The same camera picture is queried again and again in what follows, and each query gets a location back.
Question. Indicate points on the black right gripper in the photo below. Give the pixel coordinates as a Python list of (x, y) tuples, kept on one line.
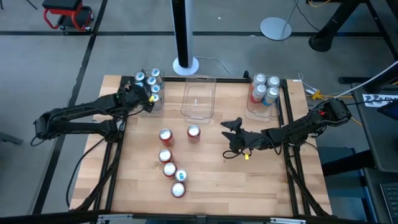
[(250, 141)]

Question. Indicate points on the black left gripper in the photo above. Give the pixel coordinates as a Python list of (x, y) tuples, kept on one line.
[(136, 96)]

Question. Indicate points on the clear plastic bin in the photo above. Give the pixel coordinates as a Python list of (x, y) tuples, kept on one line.
[(199, 112), (262, 112), (157, 109)]

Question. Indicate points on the red Fanta strawberry can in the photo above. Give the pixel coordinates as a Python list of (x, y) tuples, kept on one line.
[(178, 189), (165, 134), (193, 131), (165, 155), (169, 169)]

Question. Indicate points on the blue Spindrift can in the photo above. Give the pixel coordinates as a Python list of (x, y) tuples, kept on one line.
[(272, 92)]

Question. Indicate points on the Spindrift sparkling water can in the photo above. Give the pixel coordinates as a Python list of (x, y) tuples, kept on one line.
[(259, 77)]

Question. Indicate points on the orange Spindrift can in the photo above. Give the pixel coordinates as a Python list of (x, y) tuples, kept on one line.
[(273, 81)]

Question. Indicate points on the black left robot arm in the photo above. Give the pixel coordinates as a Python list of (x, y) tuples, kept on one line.
[(93, 104)]

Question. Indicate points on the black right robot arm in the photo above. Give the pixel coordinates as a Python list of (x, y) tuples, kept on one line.
[(304, 126)]

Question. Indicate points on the tower fan with round base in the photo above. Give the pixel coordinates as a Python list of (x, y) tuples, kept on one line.
[(185, 67)]

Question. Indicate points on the white power adapter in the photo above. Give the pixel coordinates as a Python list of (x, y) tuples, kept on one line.
[(309, 91)]

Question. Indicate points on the yellow power plug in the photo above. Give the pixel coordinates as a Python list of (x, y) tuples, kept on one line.
[(316, 95)]

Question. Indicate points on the grey round floor stand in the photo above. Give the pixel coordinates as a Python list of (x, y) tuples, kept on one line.
[(275, 28)]

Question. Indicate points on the black desk support bar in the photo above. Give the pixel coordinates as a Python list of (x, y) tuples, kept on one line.
[(348, 163)]

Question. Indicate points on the red black rolling stool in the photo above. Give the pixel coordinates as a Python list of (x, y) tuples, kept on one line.
[(67, 14)]

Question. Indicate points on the black desk foot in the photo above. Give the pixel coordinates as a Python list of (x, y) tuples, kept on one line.
[(354, 80)]

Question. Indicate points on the thick black stand leg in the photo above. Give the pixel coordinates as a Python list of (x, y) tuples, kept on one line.
[(326, 37)]

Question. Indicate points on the grey chair leg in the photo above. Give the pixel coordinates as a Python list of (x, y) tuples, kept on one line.
[(11, 139)]

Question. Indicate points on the dark grey desk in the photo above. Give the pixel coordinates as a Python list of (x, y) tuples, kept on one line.
[(382, 140)]

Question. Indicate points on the white paper sign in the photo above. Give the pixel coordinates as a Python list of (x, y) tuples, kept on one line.
[(379, 100)]

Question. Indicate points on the black keyboard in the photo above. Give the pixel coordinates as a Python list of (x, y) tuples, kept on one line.
[(390, 202)]

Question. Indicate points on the black aluminium table frame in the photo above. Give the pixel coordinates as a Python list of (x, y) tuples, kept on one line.
[(233, 80)]

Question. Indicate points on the silver metal bracket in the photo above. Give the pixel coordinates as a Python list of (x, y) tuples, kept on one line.
[(115, 216), (287, 221)]

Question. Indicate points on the black diagonal frame bar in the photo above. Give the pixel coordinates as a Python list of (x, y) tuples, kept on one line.
[(382, 29)]

